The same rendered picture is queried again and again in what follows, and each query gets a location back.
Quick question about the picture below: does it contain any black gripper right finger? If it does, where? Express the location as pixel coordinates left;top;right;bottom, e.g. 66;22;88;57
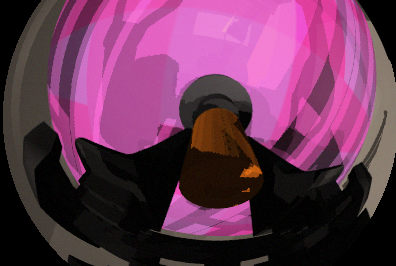
247;136;344;237

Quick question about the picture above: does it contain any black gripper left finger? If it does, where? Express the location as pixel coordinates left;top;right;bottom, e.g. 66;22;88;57
74;128;193;233

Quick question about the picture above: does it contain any orange knob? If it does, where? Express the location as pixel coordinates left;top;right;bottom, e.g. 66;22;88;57
178;108;264;209

